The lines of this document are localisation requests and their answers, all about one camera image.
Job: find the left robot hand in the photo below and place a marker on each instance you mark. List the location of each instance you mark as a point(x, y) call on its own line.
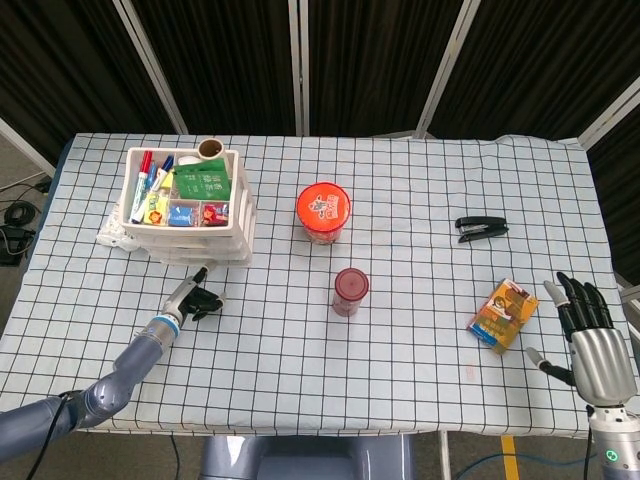
point(182, 295)

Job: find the red cartoon packet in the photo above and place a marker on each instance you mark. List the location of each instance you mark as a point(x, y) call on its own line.
point(215, 214)

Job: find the black stapler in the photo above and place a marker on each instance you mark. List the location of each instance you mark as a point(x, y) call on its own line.
point(482, 226)

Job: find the blue packet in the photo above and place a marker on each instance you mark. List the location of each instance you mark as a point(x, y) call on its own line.
point(181, 216)

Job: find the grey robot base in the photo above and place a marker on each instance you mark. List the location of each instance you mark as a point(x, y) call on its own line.
point(305, 457)

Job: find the green tea packet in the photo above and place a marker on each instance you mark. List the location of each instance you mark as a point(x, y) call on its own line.
point(202, 184)

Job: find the orange instant noodle cup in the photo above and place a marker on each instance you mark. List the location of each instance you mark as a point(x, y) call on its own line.
point(323, 207)

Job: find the clear plastic wrapped packet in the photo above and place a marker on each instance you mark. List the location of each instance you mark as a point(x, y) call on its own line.
point(111, 232)

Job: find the white desk organizer with drawers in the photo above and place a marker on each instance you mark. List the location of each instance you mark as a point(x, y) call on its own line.
point(235, 215)

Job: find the red-capped marker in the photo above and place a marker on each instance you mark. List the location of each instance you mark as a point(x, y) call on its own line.
point(145, 162)

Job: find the dark folding screen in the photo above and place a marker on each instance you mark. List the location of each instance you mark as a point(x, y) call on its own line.
point(225, 60)

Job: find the blue-capped marker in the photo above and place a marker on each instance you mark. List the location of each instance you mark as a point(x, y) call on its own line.
point(159, 176)

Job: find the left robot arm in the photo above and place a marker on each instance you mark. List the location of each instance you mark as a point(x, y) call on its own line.
point(130, 365)

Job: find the checkered tablecloth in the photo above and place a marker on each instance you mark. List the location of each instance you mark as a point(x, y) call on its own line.
point(300, 360)

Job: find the orange cartoon card box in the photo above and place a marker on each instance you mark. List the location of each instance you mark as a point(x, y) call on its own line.
point(502, 317)

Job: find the yellow lion eraser pack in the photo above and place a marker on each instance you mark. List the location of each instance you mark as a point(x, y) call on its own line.
point(156, 212)

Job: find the cardboard tube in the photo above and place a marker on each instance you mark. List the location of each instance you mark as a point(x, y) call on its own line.
point(210, 149)

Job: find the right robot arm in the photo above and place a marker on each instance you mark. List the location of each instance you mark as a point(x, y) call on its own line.
point(617, 440)

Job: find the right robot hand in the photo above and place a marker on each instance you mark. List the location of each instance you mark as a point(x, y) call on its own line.
point(602, 365)

